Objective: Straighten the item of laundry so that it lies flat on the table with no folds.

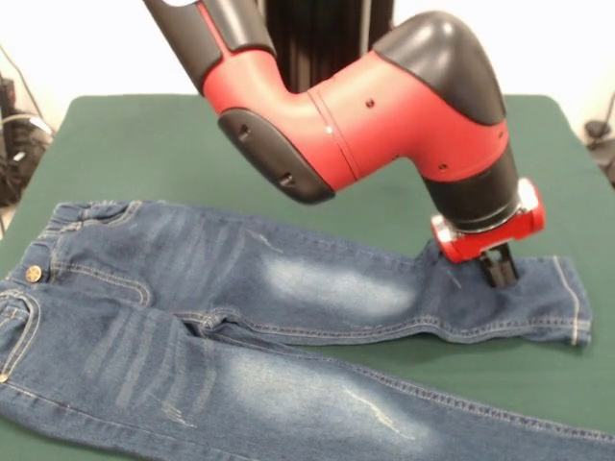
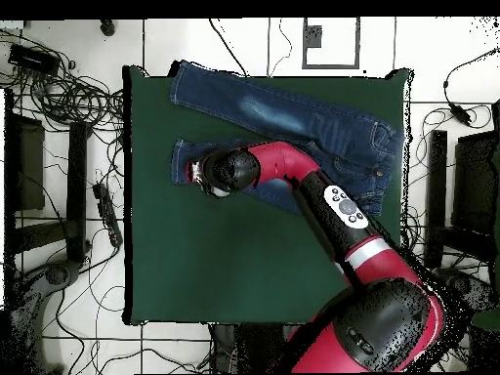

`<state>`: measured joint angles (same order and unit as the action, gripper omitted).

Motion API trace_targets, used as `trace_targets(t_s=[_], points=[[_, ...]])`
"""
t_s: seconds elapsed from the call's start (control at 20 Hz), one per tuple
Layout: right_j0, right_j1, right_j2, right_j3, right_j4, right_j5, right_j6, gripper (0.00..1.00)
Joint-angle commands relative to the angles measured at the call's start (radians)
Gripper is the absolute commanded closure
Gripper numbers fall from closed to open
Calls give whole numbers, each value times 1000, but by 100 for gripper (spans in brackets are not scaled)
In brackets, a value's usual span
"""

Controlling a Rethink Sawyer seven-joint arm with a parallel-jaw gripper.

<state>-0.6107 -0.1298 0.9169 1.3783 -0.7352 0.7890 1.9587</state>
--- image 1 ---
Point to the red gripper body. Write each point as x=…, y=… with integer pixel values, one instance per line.
x=490, y=240

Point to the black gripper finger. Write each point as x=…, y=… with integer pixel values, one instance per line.
x=508, y=264
x=492, y=271

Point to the blue denim jeans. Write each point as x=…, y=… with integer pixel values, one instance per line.
x=192, y=360

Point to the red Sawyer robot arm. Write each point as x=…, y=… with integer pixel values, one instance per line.
x=360, y=120

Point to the dark green table cloth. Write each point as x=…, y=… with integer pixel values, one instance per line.
x=120, y=144

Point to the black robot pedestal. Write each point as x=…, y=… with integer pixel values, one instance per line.
x=327, y=43

